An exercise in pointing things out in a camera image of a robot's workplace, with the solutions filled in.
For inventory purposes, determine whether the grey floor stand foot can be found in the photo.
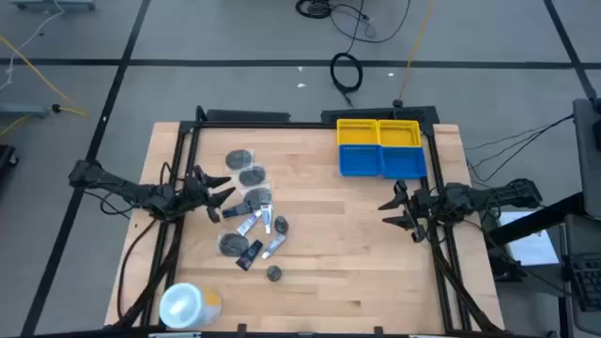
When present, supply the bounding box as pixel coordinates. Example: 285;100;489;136
9;0;97;11
0;103;51;118

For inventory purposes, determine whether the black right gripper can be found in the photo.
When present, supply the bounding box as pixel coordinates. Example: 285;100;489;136
378;179;434;244

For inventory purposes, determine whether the small white toothpaste tube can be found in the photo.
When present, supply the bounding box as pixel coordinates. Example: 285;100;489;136
260;233;287;260
260;204;274;235
236;209;263;238

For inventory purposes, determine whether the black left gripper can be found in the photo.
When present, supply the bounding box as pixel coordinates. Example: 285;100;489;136
180;163;237;224

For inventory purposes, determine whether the thin black cable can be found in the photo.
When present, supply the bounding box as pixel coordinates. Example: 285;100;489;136
464;114;577;151
471;131;546;169

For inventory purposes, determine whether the black desk foot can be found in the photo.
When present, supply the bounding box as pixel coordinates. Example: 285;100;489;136
487;246;528;283

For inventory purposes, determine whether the long yellow cable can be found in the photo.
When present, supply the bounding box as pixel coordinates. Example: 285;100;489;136
397;0;437;102

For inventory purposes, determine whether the yellow floor cable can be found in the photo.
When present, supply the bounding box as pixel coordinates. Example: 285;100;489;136
0;35;90;138

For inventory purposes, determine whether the black floor equipment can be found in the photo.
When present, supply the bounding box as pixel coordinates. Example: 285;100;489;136
0;144;19;171

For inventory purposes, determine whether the black vented controller box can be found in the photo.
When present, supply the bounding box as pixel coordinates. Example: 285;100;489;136
320;105;440;126

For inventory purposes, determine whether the black keyboard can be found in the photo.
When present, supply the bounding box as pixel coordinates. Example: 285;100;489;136
568;255;601;314

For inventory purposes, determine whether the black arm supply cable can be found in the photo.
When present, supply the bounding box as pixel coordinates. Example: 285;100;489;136
116;218;159;325

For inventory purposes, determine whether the black coiled floor cable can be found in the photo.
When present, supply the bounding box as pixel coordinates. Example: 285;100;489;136
330;52;364;108

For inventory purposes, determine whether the black flat controller box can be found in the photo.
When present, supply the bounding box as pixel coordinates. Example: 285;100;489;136
205;108;291;124

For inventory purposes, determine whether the black cable with coil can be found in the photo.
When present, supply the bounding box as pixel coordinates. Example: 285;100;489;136
294;0;413;44

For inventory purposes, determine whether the white floor cable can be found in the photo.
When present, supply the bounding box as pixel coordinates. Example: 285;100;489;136
0;0;66;93

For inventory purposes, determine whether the black desk leg bar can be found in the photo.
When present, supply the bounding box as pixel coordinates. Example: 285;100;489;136
485;191;588;248

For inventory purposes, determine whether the black aluminium rig frame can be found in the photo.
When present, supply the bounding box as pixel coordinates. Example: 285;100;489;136
110;105;503;335

